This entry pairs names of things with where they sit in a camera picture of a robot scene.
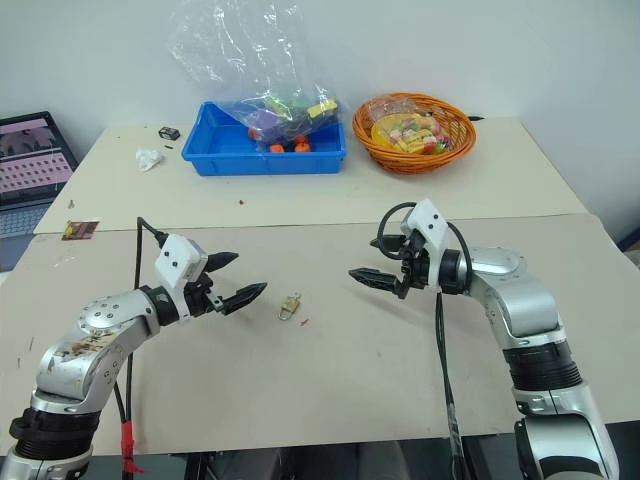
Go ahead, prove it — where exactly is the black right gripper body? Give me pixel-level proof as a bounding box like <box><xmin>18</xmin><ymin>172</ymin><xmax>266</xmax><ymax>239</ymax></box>
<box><xmin>398</xmin><ymin>230</ymin><xmax>441</xmax><ymax>297</ymax></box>

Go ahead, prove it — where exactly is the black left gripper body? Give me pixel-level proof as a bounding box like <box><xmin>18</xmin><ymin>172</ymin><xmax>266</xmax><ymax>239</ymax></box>
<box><xmin>180</xmin><ymin>272</ymin><xmax>224</xmax><ymax>319</ymax></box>

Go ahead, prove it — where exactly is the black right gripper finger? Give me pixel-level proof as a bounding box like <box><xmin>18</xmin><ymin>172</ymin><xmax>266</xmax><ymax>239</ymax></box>
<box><xmin>369</xmin><ymin>233</ymin><xmax>407</xmax><ymax>252</ymax></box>
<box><xmin>347</xmin><ymin>267</ymin><xmax>406</xmax><ymax>301</ymax></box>

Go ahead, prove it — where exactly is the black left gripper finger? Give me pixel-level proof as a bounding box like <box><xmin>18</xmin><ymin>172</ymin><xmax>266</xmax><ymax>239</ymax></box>
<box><xmin>205</xmin><ymin>252</ymin><xmax>241</xmax><ymax>276</ymax></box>
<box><xmin>218</xmin><ymin>282</ymin><xmax>270</xmax><ymax>316</ymax></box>

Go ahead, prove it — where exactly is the small brass padlock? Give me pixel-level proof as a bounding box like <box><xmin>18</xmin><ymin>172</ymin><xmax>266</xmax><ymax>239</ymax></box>
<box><xmin>278</xmin><ymin>295</ymin><xmax>302</xmax><ymax>322</ymax></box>

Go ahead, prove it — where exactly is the orange wicker basket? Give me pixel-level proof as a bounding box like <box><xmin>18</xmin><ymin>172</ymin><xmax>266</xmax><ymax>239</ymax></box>
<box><xmin>351</xmin><ymin>91</ymin><xmax>478</xmax><ymax>176</ymax></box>

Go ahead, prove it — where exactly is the blue plastic bin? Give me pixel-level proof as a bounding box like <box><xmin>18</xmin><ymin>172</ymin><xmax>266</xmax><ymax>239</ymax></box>
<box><xmin>180</xmin><ymin>101</ymin><xmax>348</xmax><ymax>177</ymax></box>

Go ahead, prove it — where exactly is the clear bag of candies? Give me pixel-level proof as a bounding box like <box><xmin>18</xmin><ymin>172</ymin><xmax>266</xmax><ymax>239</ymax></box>
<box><xmin>369</xmin><ymin>96</ymin><xmax>459</xmax><ymax>157</ymax></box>

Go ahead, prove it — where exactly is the crumpled white paper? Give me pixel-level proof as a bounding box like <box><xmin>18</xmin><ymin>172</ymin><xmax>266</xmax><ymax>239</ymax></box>
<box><xmin>135</xmin><ymin>145</ymin><xmax>166</xmax><ymax>173</ymax></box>

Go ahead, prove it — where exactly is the red and yellow sticker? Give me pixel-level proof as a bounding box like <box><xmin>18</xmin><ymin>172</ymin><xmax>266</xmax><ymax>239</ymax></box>
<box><xmin>61</xmin><ymin>219</ymin><xmax>102</xmax><ymax>242</ymax></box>

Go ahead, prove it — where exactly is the clear plastic bag of toys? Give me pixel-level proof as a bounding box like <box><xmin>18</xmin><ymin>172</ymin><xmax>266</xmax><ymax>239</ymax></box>
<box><xmin>166</xmin><ymin>0</ymin><xmax>347</xmax><ymax>154</ymax></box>

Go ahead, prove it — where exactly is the open laptop computer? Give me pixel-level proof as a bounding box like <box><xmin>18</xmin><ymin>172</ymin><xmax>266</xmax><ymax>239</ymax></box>
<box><xmin>0</xmin><ymin>110</ymin><xmax>81</xmax><ymax>274</ymax></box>

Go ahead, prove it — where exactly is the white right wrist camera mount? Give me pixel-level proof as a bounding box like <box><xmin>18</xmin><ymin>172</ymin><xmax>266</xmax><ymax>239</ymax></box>
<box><xmin>401</xmin><ymin>198</ymin><xmax>452</xmax><ymax>275</ymax></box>

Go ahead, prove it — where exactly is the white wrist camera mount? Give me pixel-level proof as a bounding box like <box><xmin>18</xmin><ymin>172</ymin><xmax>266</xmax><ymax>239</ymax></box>
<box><xmin>401</xmin><ymin>198</ymin><xmax>452</xmax><ymax>275</ymax></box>
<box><xmin>153</xmin><ymin>233</ymin><xmax>209</xmax><ymax>293</ymax></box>

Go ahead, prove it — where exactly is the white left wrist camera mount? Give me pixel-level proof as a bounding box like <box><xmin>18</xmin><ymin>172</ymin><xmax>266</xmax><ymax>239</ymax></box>
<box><xmin>153</xmin><ymin>233</ymin><xmax>209</xmax><ymax>293</ymax></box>

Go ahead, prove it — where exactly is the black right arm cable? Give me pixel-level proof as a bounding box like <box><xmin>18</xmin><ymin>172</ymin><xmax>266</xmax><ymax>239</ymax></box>
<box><xmin>376</xmin><ymin>201</ymin><xmax>474</xmax><ymax>480</ymax></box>

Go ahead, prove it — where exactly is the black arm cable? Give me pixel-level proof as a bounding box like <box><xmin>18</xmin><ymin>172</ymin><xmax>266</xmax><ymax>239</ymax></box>
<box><xmin>113</xmin><ymin>216</ymin><xmax>168</xmax><ymax>476</ymax></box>
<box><xmin>376</xmin><ymin>201</ymin><xmax>474</xmax><ymax>480</ymax></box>

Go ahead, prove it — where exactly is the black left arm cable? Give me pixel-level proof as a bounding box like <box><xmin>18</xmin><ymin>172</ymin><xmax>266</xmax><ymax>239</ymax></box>
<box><xmin>113</xmin><ymin>216</ymin><xmax>168</xmax><ymax>476</ymax></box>

